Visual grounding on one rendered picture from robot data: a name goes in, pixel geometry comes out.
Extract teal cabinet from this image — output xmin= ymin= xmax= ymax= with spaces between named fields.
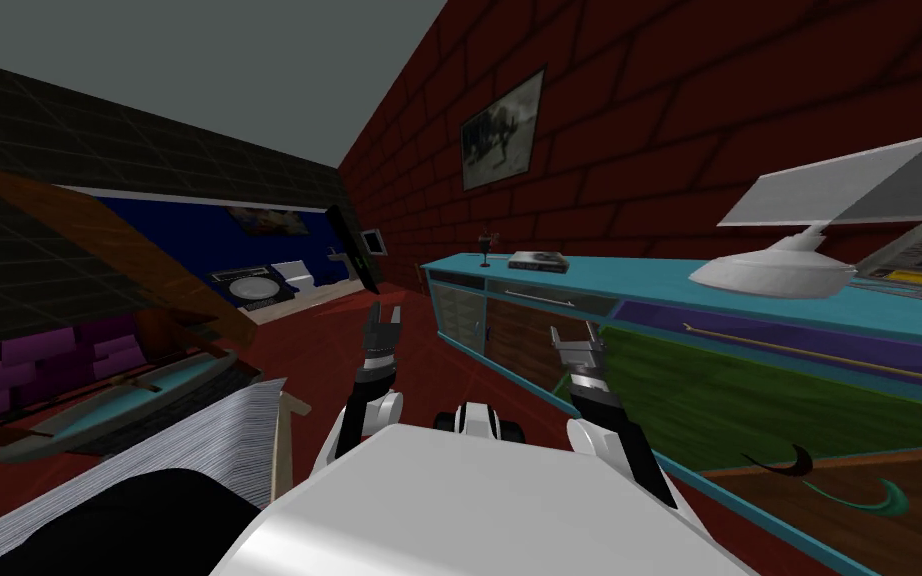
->
xmin=420 ymin=249 xmax=922 ymax=576

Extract black open door leaf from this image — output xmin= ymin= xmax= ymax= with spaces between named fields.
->
xmin=324 ymin=203 xmax=382 ymax=296

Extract dark grey drawer front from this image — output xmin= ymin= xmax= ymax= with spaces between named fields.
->
xmin=486 ymin=279 xmax=621 ymax=318

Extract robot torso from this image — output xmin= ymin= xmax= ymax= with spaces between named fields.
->
xmin=208 ymin=399 xmax=760 ymax=576

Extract dark wall picture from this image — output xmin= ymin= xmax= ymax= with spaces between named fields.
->
xmin=225 ymin=205 xmax=312 ymax=239

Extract black curved handle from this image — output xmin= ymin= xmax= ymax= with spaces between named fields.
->
xmin=740 ymin=443 xmax=816 ymax=480

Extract purple drawer front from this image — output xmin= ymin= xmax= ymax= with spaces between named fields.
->
xmin=612 ymin=301 xmax=922 ymax=393

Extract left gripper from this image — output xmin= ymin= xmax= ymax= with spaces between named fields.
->
xmin=360 ymin=300 xmax=403 ymax=373

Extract grey framed wall picture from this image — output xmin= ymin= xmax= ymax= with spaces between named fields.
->
xmin=460 ymin=67 xmax=547 ymax=193

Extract black front-loading washing machine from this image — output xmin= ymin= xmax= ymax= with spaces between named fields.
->
xmin=206 ymin=265 xmax=298 ymax=313

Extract brown wooden cabinet door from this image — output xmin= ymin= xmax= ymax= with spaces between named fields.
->
xmin=699 ymin=444 xmax=922 ymax=576

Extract green cabinet door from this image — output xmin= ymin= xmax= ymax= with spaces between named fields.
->
xmin=553 ymin=326 xmax=922 ymax=475

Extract teal curved handle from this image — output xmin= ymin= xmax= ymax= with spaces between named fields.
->
xmin=800 ymin=477 xmax=911 ymax=516

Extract dark book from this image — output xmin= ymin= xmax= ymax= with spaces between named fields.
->
xmin=507 ymin=250 xmax=572 ymax=275

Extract white table lamp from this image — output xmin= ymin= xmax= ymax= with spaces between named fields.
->
xmin=688 ymin=127 xmax=922 ymax=301

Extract grey striped chair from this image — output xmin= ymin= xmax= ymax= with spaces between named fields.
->
xmin=0 ymin=378 xmax=312 ymax=576

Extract grey bar handle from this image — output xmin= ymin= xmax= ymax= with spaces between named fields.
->
xmin=504 ymin=288 xmax=577 ymax=309

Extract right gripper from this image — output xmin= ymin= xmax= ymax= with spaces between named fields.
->
xmin=549 ymin=319 xmax=611 ymax=387

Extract long tan bar handle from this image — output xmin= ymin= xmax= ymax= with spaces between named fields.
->
xmin=682 ymin=322 xmax=922 ymax=391

